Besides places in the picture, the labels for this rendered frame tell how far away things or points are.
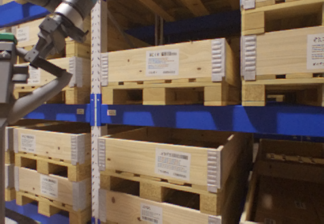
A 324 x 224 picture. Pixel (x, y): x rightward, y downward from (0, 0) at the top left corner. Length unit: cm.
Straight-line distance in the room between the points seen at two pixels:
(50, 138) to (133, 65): 92
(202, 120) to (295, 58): 53
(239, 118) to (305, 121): 28
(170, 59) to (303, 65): 64
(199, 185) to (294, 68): 72
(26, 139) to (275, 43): 195
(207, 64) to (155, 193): 78
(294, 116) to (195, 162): 52
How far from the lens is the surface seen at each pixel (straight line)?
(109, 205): 156
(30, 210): 242
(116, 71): 139
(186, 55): 118
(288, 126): 115
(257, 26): 113
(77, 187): 174
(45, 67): 78
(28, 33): 216
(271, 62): 110
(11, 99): 78
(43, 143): 195
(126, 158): 137
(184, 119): 122
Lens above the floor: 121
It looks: 1 degrees down
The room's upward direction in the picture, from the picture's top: straight up
